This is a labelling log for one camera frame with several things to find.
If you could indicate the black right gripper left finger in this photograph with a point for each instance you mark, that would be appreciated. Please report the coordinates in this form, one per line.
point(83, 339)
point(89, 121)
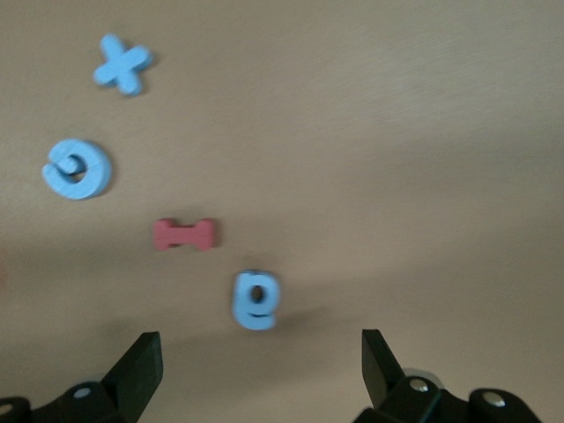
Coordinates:
point(132, 383)

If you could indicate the blue foam letter G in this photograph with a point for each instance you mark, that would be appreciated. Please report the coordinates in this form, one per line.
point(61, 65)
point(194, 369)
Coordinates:
point(99, 169)

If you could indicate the brown table cover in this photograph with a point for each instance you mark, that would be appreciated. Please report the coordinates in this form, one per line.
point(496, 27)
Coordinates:
point(396, 132)

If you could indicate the blue foam letter X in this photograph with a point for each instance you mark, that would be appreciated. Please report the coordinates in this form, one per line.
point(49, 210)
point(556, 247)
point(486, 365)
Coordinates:
point(119, 66)

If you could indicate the dark red foam letter I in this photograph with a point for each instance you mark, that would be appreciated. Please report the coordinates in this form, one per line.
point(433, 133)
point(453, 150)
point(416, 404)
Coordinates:
point(185, 235)

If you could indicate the blue foam letter a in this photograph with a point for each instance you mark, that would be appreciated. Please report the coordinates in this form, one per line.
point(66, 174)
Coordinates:
point(240, 299)

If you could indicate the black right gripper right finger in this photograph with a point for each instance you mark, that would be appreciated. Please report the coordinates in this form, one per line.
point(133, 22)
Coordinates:
point(388, 388)

